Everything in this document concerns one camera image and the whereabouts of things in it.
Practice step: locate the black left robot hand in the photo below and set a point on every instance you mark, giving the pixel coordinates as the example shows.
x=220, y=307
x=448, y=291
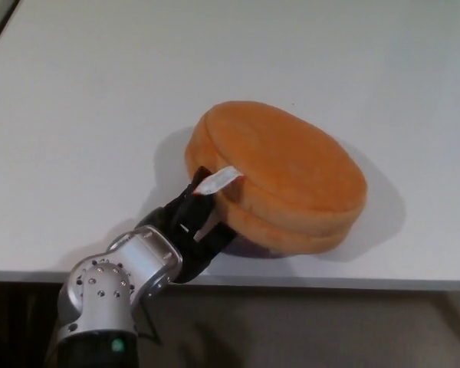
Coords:
x=195, y=245

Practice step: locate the orange soft plush plate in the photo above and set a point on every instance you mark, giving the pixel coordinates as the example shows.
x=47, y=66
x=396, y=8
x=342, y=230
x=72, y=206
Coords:
x=283, y=176

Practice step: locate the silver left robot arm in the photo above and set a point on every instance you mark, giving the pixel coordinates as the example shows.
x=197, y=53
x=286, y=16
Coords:
x=107, y=280

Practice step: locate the black table leg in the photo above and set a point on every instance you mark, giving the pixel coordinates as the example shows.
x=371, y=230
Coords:
x=15, y=310

